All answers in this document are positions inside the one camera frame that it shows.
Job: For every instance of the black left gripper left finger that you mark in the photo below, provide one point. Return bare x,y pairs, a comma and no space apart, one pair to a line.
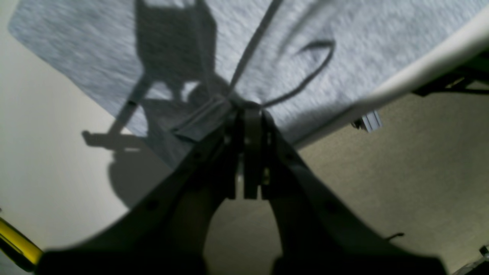
165,233

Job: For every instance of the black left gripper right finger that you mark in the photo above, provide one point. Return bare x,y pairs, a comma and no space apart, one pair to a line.
319,235

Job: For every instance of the grey T-shirt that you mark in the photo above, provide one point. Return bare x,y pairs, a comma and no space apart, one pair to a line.
171,70

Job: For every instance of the yellow tape strip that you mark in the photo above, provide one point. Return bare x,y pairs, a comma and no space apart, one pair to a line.
18,248

